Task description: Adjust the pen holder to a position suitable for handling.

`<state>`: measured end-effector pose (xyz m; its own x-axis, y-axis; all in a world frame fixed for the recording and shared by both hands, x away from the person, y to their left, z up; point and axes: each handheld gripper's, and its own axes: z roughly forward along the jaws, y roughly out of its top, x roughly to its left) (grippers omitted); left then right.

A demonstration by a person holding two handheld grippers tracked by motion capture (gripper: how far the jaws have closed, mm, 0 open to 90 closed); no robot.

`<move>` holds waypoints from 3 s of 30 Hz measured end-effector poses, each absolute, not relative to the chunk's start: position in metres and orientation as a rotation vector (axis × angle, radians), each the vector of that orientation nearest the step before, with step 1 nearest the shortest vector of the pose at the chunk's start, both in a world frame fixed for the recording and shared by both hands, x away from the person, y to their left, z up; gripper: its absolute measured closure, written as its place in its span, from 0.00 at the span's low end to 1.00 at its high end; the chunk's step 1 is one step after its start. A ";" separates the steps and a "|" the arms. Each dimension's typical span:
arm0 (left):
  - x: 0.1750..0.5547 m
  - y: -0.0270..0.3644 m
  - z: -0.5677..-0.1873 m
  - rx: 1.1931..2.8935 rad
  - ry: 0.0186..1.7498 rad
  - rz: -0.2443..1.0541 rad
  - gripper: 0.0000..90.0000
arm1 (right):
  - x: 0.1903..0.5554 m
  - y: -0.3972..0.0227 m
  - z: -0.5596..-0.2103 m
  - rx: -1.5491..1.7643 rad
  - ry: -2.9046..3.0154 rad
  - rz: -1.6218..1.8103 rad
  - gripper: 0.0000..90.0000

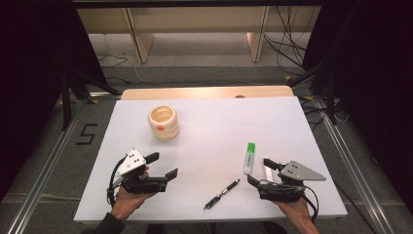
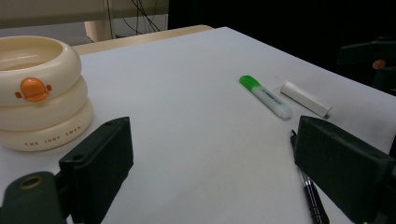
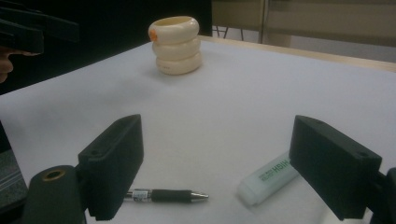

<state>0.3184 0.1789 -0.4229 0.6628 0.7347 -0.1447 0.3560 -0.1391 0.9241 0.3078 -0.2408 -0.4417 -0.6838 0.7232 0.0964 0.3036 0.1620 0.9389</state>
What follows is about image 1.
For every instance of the light wooden table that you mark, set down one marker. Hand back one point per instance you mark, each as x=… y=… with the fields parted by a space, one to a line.
x=195 y=92

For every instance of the cream ribbed pen holder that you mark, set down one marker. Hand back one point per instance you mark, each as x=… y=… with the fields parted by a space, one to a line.
x=164 y=125

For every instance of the yellow tape piece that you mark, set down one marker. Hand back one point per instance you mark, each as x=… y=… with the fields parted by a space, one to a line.
x=93 y=101
x=308 y=97
x=288 y=78

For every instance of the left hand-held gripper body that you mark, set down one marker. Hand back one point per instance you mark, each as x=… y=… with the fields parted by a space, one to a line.
x=131 y=164

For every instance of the aluminium floor rail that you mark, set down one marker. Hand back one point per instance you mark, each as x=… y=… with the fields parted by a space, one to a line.
x=354 y=169
x=42 y=175

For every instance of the dark curtain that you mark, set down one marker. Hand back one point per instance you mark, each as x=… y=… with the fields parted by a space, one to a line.
x=29 y=81
x=376 y=81

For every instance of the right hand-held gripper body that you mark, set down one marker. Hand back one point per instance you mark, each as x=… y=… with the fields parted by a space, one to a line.
x=297 y=172

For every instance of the black pen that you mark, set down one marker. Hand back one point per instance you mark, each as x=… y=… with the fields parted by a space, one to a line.
x=222 y=193

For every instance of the person's right hand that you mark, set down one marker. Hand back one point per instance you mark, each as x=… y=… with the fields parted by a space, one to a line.
x=293 y=209

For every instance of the green and white highlighter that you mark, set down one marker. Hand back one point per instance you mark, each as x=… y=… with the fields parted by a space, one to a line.
x=249 y=161

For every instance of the black tripod stand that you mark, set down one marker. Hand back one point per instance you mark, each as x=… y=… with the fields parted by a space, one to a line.
x=66 y=104
x=330 y=97

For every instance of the white table mat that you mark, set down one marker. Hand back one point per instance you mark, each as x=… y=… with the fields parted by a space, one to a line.
x=207 y=143

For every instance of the person's left hand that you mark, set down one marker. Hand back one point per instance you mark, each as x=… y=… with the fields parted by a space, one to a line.
x=126 y=201

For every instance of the light wooden bench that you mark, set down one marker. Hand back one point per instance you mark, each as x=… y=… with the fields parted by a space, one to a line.
x=195 y=19

